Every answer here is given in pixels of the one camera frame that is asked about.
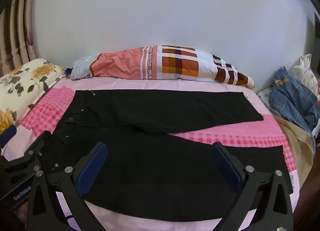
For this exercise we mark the orange plaid folded quilt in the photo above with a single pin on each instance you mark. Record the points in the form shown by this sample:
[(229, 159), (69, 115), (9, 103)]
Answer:
[(180, 63)]

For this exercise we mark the yellow floral pillow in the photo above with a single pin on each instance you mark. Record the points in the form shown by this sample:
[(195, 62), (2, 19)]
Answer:
[(25, 81)]

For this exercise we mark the pink checked bed sheet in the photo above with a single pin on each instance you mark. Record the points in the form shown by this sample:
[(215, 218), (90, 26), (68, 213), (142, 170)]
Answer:
[(250, 131)]

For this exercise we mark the black pants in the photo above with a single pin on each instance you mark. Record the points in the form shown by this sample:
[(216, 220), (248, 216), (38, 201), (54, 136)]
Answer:
[(150, 161)]

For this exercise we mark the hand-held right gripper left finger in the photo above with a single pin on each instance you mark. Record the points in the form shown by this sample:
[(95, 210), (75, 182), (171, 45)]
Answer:
[(92, 168)]

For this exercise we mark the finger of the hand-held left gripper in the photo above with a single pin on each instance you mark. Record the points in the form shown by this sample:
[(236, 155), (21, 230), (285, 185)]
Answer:
[(37, 143)]

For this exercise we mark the dark wooden furniture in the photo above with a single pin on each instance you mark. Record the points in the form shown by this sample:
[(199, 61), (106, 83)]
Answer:
[(310, 208)]

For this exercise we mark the white dotted cloth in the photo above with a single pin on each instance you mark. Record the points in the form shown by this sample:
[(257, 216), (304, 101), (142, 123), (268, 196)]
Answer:
[(263, 96)]

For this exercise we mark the white floral cloth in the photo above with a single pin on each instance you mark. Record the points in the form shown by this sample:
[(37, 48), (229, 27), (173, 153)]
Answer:
[(303, 68)]

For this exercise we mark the beige cloth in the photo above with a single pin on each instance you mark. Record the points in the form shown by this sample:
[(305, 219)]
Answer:
[(297, 136)]

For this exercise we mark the beige floral curtain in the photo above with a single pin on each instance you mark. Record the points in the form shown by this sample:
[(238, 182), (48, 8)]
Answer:
[(15, 33)]

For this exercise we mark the blue plaid cloth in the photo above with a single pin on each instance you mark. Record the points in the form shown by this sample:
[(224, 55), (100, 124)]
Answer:
[(290, 96)]

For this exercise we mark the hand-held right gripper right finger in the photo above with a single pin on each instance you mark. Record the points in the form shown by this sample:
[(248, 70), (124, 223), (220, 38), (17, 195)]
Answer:
[(228, 168)]

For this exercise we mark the dark blue cloth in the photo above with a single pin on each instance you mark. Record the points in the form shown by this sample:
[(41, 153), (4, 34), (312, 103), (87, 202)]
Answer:
[(7, 135), (68, 71)]

